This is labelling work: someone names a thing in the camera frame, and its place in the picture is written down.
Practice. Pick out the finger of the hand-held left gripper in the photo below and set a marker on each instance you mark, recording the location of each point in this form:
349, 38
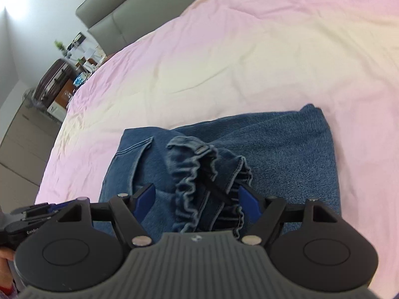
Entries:
57, 206

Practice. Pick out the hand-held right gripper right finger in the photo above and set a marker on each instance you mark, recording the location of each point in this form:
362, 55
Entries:
249, 200

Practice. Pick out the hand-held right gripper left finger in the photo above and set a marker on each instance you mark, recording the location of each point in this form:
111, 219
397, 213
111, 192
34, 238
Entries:
145, 199

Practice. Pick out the blue denim pants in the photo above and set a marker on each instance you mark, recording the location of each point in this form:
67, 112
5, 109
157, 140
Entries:
280, 155

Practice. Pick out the person's left hand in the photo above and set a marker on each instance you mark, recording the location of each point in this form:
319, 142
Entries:
5, 254

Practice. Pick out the beige drawer cabinet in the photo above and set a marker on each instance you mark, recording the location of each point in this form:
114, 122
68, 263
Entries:
25, 149

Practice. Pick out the wooden nightstand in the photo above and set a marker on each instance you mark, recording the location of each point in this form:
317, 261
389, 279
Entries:
67, 96

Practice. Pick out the dark brown suitcase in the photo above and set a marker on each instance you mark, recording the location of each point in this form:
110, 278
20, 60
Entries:
51, 81

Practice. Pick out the pink and cream blanket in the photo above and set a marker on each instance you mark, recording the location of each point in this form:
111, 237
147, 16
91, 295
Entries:
249, 53

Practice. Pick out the small green plant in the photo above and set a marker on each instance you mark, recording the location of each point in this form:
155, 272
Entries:
59, 46

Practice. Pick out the grey padded bed headboard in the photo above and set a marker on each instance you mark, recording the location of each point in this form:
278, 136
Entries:
124, 9

